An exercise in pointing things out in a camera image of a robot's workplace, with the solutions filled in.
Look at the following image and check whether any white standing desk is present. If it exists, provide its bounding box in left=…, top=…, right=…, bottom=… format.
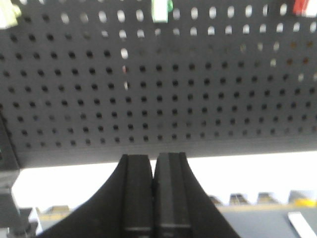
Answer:
left=11, top=150, right=317, bottom=235

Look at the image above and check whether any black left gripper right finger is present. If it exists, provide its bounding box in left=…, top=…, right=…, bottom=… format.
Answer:
left=153, top=152, right=239, bottom=238

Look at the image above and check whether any green-white rocker switch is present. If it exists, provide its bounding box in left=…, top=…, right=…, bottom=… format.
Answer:
left=151, top=0, right=173, bottom=23

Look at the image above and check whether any black perforated pegboard panel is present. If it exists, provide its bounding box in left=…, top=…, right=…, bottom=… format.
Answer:
left=0, top=0, right=317, bottom=168

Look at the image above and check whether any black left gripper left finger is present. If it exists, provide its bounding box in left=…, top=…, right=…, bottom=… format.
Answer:
left=38, top=154, right=154, bottom=238

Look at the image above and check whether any red-white rocker switch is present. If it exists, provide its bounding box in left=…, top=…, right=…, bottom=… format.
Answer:
left=293, top=0, right=317, bottom=17

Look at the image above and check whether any yellow-white rocker switch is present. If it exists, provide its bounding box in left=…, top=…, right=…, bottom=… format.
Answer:
left=0, top=0, right=21, bottom=30

